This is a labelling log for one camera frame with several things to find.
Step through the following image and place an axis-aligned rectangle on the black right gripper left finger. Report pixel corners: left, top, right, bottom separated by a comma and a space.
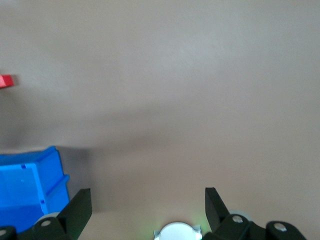
0, 188, 93, 240

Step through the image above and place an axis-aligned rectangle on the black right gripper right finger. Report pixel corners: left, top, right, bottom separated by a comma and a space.
203, 187, 307, 240

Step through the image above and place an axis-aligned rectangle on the small red cube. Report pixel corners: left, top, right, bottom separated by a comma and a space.
0, 74, 15, 89

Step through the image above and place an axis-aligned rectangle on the blue plastic storage bin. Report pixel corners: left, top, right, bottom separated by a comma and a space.
0, 145, 71, 234

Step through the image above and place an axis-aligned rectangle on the brown table cover sheet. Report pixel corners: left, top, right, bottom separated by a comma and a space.
0, 0, 320, 240

